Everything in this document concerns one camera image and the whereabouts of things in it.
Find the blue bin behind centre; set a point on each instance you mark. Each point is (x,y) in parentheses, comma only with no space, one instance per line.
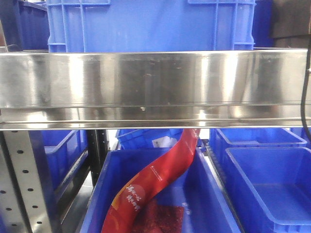
(131,139)

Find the blue bin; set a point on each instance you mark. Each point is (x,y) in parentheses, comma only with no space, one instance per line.
(63,148)
(131,139)
(270,188)
(205,208)
(222,138)

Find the blue bin behind right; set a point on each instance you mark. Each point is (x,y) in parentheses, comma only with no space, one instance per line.
(222,138)

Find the blue bin lower centre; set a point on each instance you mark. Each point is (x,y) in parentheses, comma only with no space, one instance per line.
(205,208)

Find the blue bin lower left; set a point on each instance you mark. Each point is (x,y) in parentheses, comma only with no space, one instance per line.
(63,148)

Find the blue bin lower right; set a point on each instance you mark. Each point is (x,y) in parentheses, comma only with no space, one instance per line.
(270,188)

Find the dark red textured sheet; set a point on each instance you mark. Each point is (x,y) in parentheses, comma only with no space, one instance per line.
(156,218)

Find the large blue crate on shelf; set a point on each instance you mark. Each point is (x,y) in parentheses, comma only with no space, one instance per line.
(150,25)

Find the stainless steel shelf rail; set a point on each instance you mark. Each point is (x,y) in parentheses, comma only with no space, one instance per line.
(196,89)

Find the perforated steel shelf post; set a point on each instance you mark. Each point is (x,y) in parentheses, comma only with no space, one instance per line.
(27,199)

